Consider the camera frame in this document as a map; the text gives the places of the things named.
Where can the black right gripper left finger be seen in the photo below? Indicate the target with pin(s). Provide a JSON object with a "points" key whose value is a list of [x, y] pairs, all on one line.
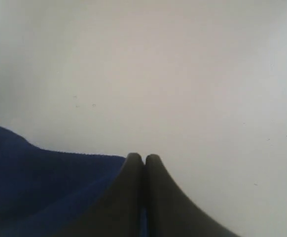
{"points": [[117, 213]]}

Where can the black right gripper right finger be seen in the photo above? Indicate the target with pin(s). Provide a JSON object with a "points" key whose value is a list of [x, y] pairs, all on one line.
{"points": [[170, 212]]}

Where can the blue microfiber towel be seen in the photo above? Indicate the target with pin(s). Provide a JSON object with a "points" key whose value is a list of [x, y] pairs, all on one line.
{"points": [[43, 191]]}

